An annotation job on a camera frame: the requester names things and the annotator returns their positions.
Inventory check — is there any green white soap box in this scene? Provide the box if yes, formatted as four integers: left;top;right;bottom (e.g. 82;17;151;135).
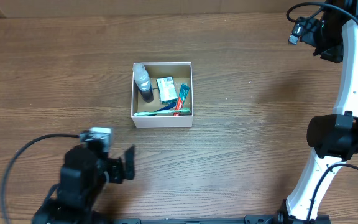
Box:
157;77;178;105

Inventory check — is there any white cardboard box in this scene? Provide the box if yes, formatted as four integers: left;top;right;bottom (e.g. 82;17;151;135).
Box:
131;62;194;128

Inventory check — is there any clear bottle with black cap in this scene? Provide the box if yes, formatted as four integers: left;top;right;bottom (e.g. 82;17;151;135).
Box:
132;63;154;103

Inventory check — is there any green white toothbrush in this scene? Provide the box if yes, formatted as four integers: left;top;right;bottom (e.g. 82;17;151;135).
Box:
134;108;191;116

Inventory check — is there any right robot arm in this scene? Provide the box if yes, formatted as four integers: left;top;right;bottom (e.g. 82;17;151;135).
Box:
243;1;358;223

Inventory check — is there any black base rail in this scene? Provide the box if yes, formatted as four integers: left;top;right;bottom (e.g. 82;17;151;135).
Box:
110;213;331;224

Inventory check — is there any blue disposable razor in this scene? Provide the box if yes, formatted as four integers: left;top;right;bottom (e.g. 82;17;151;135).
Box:
155;103;176;114

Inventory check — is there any Colgate toothpaste tube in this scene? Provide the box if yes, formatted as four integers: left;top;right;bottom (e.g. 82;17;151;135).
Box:
175;83;190;110

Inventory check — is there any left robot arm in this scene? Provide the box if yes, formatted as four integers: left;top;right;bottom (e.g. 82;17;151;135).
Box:
32;145;135;224

